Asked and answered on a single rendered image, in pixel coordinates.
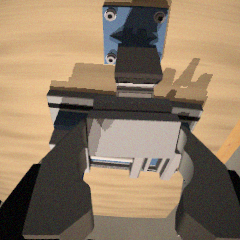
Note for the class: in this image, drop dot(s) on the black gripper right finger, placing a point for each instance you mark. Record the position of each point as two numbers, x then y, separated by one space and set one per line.
209 208

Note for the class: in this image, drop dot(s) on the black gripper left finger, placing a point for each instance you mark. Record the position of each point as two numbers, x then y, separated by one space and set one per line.
52 201

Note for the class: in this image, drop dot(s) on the grey flat bar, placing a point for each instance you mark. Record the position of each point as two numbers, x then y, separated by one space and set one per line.
159 165
146 164

